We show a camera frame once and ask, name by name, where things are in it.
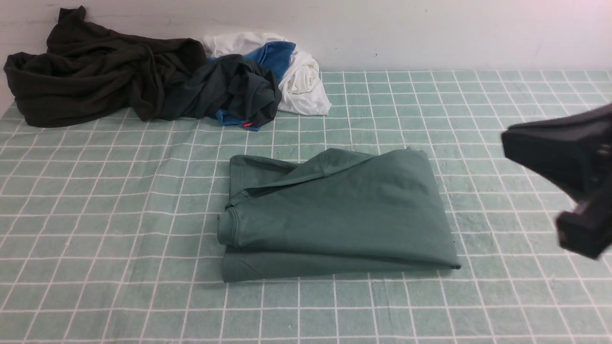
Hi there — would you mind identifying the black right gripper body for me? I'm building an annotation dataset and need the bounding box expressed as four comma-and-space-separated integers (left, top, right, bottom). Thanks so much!
501, 104, 612, 201

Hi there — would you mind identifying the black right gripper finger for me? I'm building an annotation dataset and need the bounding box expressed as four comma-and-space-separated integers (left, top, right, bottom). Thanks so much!
556, 192, 612, 260

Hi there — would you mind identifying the green long sleeve shirt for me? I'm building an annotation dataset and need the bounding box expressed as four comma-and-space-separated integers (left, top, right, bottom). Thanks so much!
217, 149, 461, 283

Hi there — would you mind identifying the white crumpled garment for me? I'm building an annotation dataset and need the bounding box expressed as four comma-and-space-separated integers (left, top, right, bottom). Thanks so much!
202, 32, 331, 116

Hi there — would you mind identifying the blue crumpled garment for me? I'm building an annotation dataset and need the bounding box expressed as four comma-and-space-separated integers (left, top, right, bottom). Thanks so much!
208, 41, 296, 131

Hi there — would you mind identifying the dark teal crumpled garment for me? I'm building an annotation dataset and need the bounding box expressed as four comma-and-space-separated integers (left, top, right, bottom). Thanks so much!
156, 54, 282, 127

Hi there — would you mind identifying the green checkered tablecloth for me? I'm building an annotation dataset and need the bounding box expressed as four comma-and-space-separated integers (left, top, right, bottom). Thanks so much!
0, 70, 612, 344

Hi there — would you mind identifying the dark olive crumpled garment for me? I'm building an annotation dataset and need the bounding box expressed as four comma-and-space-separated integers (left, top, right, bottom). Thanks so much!
4, 6, 208, 128

